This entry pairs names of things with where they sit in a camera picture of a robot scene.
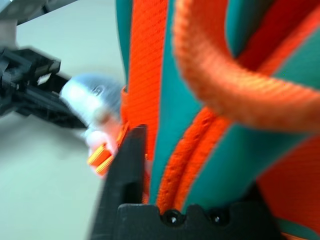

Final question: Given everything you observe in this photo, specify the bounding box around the orange teal backpack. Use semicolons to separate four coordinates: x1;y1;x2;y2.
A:
86;0;320;240

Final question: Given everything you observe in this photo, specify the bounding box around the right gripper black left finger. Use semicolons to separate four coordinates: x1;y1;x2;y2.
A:
91;124;149;240

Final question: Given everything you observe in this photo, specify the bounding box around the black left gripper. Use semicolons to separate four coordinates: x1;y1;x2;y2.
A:
0;46;86;129

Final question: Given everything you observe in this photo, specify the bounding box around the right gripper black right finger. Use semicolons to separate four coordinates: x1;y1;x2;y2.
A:
246;183;268;208

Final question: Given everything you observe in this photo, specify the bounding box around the grey white plush toy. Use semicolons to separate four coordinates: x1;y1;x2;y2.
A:
59;73;125;151

